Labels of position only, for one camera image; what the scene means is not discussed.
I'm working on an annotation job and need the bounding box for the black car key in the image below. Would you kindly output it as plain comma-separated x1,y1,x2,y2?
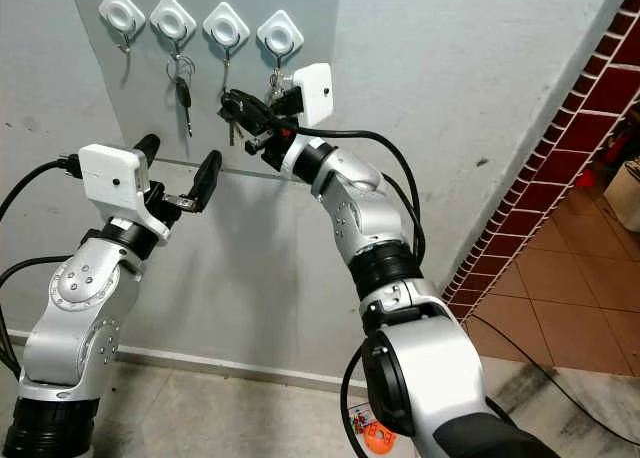
170,56,195,139

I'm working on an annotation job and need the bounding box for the orange plastic toy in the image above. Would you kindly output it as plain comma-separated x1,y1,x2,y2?
363,423,396,455

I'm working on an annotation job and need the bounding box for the beige box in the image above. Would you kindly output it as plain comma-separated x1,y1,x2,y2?
605,158,640,234

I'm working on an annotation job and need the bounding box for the grey wall panel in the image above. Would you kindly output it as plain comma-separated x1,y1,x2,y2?
68,0,343,179

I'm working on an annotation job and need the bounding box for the hanging silver key ring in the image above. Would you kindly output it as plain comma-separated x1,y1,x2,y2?
268,66,286,101

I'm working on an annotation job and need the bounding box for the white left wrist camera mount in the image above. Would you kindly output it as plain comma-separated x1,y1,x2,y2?
78,143,161,241

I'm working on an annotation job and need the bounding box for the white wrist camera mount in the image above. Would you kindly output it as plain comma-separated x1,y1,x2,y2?
78,143,161,241
285,63,334,129

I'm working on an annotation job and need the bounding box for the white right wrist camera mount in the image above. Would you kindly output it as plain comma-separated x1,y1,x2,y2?
285,63,334,129

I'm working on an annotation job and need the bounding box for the white diamond wall hook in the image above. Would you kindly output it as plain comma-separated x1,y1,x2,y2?
99,0,147,51
150,0,198,59
203,1,251,64
257,10,305,74

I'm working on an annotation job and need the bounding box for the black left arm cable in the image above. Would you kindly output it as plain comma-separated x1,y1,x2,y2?
0,154,83,379

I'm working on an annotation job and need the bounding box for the black floor cable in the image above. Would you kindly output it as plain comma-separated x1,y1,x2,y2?
465,313,640,419

